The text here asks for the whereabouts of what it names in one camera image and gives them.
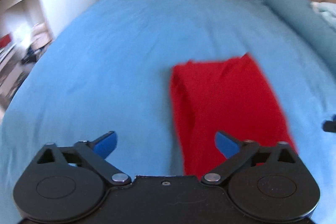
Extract long blue bolster pillow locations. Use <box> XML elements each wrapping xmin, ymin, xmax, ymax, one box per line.
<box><xmin>262</xmin><ymin>0</ymin><xmax>336</xmax><ymax>69</ymax></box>

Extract white shelf unit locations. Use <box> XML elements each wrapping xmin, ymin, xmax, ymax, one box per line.
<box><xmin>0</xmin><ymin>0</ymin><xmax>61</xmax><ymax>109</ymax></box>

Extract beige bag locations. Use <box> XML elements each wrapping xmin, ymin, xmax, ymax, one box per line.
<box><xmin>31</xmin><ymin>22</ymin><xmax>51</xmax><ymax>47</ymax></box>

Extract red knit sweater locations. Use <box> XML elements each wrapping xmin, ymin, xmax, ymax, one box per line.
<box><xmin>169</xmin><ymin>52</ymin><xmax>298</xmax><ymax>180</ymax></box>

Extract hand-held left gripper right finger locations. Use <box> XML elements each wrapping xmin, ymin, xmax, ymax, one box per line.
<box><xmin>201</xmin><ymin>131</ymin><xmax>299</xmax><ymax>186</ymax></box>

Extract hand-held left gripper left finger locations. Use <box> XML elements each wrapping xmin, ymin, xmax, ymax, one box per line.
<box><xmin>37</xmin><ymin>131</ymin><xmax>131</xmax><ymax>185</ymax></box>

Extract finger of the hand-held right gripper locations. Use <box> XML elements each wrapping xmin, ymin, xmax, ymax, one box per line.
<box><xmin>323</xmin><ymin>114</ymin><xmax>336</xmax><ymax>133</ymax></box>

